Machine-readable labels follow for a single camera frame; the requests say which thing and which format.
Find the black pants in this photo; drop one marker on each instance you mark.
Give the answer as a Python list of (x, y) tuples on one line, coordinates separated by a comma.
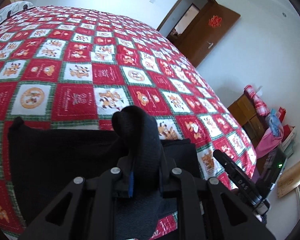
[(44, 162)]

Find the wooden dresser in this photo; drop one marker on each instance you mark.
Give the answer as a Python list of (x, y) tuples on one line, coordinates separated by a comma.
[(243, 110)]

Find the red double happiness decoration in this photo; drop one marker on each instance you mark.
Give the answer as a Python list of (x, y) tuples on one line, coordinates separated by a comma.
[(215, 21)]

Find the brown wooden door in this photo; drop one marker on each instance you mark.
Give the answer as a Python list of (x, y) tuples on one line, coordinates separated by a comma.
[(192, 43)]

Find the red plaid rolled cloth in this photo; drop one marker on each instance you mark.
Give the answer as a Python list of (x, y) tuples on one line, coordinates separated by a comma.
[(260, 106)]

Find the blue cloth on dresser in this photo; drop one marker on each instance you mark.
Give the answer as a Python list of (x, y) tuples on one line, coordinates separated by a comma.
[(274, 124)]

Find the pink cloth on dresser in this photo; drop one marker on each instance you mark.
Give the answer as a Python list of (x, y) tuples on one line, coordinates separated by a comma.
[(268, 142)]

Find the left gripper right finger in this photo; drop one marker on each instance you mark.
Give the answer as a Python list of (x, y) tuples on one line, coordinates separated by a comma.
[(206, 209)]

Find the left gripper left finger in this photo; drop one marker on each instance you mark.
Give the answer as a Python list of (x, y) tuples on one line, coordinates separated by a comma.
[(85, 209)]

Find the red cartoon patchwork bedspread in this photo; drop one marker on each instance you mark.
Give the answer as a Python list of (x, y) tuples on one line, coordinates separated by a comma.
[(65, 67)]

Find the white patterned pillow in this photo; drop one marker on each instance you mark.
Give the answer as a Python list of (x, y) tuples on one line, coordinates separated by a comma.
[(14, 8)]

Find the red gift bag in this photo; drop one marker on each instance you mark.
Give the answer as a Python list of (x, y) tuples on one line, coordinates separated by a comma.
[(281, 112)]

